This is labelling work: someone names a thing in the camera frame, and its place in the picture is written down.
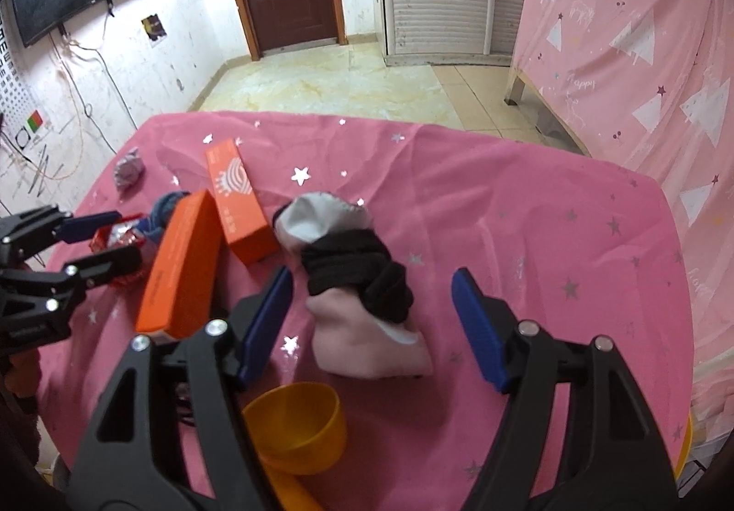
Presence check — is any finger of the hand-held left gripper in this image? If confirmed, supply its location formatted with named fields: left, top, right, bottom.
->
left=0, top=244, right=144, bottom=347
left=0, top=206, right=124, bottom=262

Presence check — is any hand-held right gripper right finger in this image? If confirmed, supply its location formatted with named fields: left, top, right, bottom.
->
left=451, top=267, right=680, bottom=511

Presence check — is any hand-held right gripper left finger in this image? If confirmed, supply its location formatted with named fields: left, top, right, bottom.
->
left=66, top=266, right=295, bottom=511

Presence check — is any red and silver snack wrapper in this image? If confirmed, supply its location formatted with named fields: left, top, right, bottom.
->
left=89, top=216, right=151, bottom=291

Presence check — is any pink and white sock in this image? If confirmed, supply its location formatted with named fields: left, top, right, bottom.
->
left=272, top=193, right=434, bottom=379

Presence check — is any black sock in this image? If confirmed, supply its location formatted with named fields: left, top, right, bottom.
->
left=301, top=227, right=415, bottom=324

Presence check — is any crumpled grey wrapper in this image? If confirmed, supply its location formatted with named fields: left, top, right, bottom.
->
left=113, top=147, right=144, bottom=194

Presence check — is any plain orange box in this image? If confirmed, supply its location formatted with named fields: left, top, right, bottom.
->
left=136, top=190, right=224, bottom=343

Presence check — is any blue cloth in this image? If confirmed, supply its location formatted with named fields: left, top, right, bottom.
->
left=143, top=191, right=191, bottom=245

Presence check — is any yellow plastic cup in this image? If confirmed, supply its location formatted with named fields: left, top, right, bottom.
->
left=241, top=382, right=348, bottom=511

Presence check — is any pink star print tablecloth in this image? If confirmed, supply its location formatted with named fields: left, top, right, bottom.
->
left=34, top=110, right=697, bottom=511

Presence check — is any orange box with white pattern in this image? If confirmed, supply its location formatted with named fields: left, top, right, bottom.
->
left=205, top=139, right=282, bottom=267

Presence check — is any pink tree print bed sheet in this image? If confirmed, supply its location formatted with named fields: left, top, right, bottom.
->
left=510, top=0, right=734, bottom=432

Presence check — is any white wall cable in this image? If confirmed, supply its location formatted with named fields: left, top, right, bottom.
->
left=51, top=29, right=139, bottom=185

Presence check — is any white dotted wall chart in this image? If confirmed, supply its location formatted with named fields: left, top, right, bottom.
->
left=0, top=0, right=35, bottom=156

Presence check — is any black wall sticker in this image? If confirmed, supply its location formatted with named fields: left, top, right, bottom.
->
left=141, top=13, right=167, bottom=43

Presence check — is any wooden bed frame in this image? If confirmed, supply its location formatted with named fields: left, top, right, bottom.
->
left=503, top=69, right=591, bottom=156

